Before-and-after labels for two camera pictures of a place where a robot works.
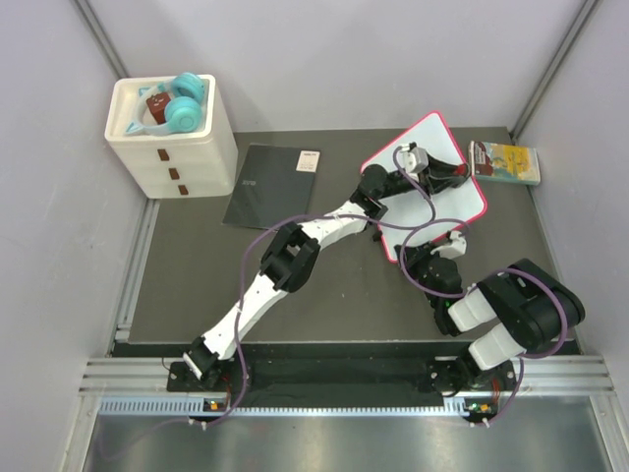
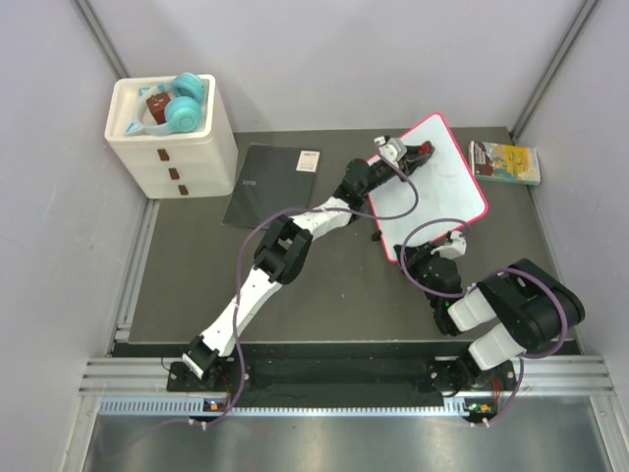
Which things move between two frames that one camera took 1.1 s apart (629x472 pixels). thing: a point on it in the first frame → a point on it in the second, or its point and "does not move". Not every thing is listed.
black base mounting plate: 293,383 does not move
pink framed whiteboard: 417,216 does not move
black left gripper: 436,176 → 418,157
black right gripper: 415,257 does not move
